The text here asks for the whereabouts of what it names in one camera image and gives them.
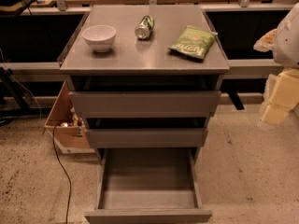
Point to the green chip bag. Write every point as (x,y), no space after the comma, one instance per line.
(193,43)

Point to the green soda can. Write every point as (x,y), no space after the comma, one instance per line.
(145,27)

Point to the grey top drawer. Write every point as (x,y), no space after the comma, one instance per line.
(151,104)

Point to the grey open bottom drawer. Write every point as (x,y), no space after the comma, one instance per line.
(148,186)

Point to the grey metal rail frame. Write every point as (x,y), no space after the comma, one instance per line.
(233,23)

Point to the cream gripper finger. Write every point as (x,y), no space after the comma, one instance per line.
(281,95)
(266,42)

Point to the wooden box on floor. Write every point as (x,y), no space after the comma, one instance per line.
(62,124)

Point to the grey drawer cabinet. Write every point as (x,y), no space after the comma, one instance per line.
(144,65)

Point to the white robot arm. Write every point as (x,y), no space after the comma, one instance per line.
(286,42)

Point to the white ceramic bowl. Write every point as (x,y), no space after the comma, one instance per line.
(99,37)

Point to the grey middle drawer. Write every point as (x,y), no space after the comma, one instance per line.
(141,138)

